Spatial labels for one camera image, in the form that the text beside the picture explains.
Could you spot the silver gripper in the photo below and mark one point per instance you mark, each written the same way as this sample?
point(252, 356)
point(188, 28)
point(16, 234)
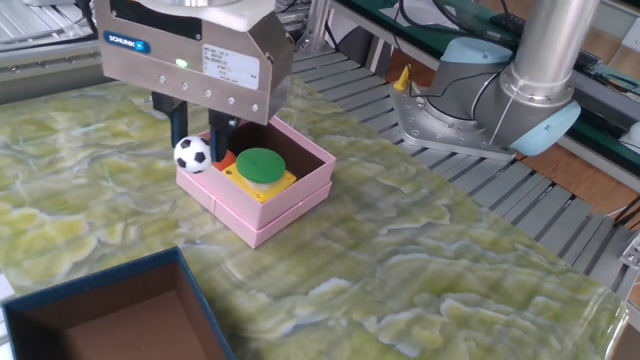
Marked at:
point(150, 65)

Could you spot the small soccer ball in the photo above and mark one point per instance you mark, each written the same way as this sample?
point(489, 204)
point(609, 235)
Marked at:
point(192, 155)

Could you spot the orange mini basketball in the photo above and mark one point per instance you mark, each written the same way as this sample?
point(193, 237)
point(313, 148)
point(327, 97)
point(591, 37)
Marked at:
point(227, 161)

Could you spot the yellow box green push button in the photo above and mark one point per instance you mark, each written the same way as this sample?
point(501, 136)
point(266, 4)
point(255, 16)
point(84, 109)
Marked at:
point(260, 165)

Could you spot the dark blue box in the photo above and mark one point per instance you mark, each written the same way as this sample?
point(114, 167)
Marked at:
point(210, 330)

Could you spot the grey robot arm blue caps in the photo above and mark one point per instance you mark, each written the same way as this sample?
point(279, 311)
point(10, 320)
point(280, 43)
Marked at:
point(540, 60)

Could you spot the pink open box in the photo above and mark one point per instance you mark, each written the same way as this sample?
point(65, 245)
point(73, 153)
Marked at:
point(235, 210)

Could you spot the small yellow plastic piece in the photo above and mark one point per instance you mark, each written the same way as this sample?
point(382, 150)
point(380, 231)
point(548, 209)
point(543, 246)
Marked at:
point(402, 79)

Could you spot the green marble pattern mat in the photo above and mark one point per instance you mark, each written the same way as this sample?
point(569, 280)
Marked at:
point(400, 280)

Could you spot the white zip tie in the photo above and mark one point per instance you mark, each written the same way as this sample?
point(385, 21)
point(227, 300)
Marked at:
point(504, 117)

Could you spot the black keyboard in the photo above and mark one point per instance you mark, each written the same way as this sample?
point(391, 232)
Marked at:
point(510, 22)

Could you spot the aluminium table rail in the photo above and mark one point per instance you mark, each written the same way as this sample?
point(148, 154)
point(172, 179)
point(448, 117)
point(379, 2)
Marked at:
point(50, 70)

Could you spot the aluminium upright post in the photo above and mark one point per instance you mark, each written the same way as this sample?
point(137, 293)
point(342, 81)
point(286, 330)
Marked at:
point(320, 25)

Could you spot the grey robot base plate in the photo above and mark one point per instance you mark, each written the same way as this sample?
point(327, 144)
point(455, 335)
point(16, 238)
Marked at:
point(425, 130)

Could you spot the metal corner bracket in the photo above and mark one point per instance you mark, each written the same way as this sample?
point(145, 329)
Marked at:
point(631, 252)

